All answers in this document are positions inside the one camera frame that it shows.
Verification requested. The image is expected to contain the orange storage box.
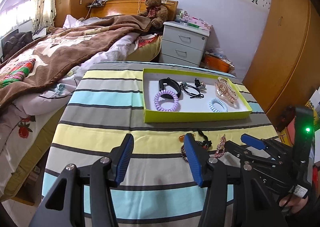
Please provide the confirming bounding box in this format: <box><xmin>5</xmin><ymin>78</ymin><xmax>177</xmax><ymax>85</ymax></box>
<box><xmin>203</xmin><ymin>53</ymin><xmax>234</xmax><ymax>73</ymax></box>

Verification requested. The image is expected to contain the striped table cloth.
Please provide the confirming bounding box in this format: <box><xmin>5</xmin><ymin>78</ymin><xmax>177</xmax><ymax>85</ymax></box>
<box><xmin>42</xmin><ymin>62</ymin><xmax>277</xmax><ymax>226</ymax></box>

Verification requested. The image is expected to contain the white floral duvet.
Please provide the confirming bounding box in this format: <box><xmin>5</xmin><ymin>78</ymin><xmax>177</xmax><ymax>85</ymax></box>
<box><xmin>1</xmin><ymin>18</ymin><xmax>141</xmax><ymax>201</ymax></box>

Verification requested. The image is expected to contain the black smart wristband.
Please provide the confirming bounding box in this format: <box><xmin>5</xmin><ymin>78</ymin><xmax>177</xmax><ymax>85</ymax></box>
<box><xmin>158</xmin><ymin>77</ymin><xmax>182</xmax><ymax>98</ymax></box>

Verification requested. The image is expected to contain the brown teddy bear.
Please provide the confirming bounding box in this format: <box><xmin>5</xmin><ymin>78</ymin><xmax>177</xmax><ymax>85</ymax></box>
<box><xmin>138</xmin><ymin>0</ymin><xmax>168</xmax><ymax>29</ymax></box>

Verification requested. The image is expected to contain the pink rhinestone hair clip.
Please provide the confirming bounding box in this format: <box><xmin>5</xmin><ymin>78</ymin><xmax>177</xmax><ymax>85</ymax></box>
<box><xmin>214</xmin><ymin>134</ymin><xmax>227</xmax><ymax>158</ymax></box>

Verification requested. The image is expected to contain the purple spiral hair tie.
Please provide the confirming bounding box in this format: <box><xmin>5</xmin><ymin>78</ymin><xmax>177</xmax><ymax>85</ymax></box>
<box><xmin>153</xmin><ymin>89</ymin><xmax>180</xmax><ymax>113</ymax></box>

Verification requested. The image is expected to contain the pink flat box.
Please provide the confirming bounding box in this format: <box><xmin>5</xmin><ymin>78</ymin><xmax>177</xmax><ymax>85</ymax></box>
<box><xmin>179</xmin><ymin>10</ymin><xmax>213</xmax><ymax>31</ymax></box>

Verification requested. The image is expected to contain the wooden headboard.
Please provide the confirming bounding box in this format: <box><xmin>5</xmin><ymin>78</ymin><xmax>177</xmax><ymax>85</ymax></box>
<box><xmin>88</xmin><ymin>0</ymin><xmax>179</xmax><ymax>23</ymax></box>

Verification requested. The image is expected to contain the brown fleece blanket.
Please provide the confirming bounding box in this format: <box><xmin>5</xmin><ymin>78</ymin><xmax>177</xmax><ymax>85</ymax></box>
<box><xmin>1</xmin><ymin>15</ymin><xmax>152</xmax><ymax>113</ymax></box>

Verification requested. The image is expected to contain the white drawer nightstand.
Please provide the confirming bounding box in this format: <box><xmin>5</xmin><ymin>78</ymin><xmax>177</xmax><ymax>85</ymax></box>
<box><xmin>159</xmin><ymin>22</ymin><xmax>210</xmax><ymax>67</ymax></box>

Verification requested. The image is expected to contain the black hair tie with bead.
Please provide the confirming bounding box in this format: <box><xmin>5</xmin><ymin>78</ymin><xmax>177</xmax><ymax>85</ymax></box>
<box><xmin>179</xmin><ymin>80</ymin><xmax>205</xmax><ymax>100</ymax></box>

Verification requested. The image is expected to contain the dark red bead bracelet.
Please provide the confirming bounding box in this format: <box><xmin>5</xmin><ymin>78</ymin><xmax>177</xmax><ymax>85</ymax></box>
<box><xmin>178</xmin><ymin>129</ymin><xmax>213</xmax><ymax>163</ymax></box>

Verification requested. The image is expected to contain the wooden wardrobe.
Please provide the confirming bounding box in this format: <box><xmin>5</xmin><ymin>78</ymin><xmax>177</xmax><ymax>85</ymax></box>
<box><xmin>243</xmin><ymin>0</ymin><xmax>319</xmax><ymax>126</ymax></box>

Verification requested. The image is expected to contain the large translucent pink hair claw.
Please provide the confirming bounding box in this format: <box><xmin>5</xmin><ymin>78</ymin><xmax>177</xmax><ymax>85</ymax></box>
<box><xmin>215</xmin><ymin>77</ymin><xmax>238</xmax><ymax>104</ymax></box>

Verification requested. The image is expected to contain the light blue spiral hair tie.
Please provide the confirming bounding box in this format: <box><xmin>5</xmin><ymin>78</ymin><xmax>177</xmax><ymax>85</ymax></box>
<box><xmin>208</xmin><ymin>97</ymin><xmax>229</xmax><ymax>113</ymax></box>

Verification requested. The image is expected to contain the person's right hand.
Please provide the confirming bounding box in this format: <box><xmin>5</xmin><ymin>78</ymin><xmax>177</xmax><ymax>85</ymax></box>
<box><xmin>279</xmin><ymin>194</ymin><xmax>310</xmax><ymax>216</ymax></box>

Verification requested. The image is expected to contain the green shallow cardboard box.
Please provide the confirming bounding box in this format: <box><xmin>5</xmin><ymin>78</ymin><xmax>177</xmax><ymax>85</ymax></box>
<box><xmin>143</xmin><ymin>68</ymin><xmax>252</xmax><ymax>123</ymax></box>

